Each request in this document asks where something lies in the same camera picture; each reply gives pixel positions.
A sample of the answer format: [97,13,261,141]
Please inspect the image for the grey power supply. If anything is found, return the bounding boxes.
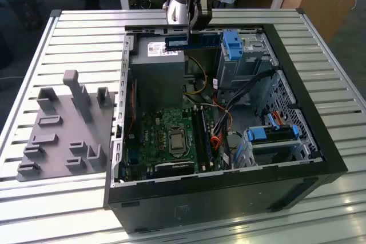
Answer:
[128,35,187,113]

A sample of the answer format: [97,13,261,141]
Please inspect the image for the black PC case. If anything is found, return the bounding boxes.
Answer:
[102,22,349,235]

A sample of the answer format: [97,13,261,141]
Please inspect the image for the blue disk wire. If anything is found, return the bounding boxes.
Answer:
[267,112,280,128]

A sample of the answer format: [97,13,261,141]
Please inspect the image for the silver CPU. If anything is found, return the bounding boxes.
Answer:
[170,134,186,154]

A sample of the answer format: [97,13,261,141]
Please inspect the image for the grey parts rack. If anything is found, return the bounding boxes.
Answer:
[16,69,120,183]

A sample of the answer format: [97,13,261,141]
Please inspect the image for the blue drive latch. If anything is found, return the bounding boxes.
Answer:
[222,31,244,61]

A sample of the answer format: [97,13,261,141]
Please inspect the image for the graphics card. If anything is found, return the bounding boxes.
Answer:
[153,160,197,175]

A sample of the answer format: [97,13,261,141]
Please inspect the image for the orange disk wire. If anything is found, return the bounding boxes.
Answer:
[271,111,288,127]

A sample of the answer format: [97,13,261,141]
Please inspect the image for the red black fan wire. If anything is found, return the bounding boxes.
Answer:
[127,81,137,138]

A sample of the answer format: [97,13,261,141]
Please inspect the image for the hard disk in blue carrier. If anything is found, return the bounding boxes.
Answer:
[245,125,300,144]

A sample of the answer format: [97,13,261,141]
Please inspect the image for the grey metal drive cage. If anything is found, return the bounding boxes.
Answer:
[214,31,280,91]

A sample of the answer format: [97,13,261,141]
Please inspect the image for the yellow power wires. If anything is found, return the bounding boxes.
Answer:
[182,55,209,96]

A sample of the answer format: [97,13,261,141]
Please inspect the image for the blue RAM stick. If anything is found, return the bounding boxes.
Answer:
[165,33,221,51]
[200,108,216,170]

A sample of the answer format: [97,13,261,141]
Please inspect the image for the black cable bundle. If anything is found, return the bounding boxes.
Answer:
[218,68,277,116]

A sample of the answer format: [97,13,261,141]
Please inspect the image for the red orange wire bundle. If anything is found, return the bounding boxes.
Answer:
[213,99,234,138]

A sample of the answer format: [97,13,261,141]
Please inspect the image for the white power supply label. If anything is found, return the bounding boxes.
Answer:
[147,41,184,56]

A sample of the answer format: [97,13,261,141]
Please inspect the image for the green motherboard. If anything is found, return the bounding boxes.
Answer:
[125,106,228,177]

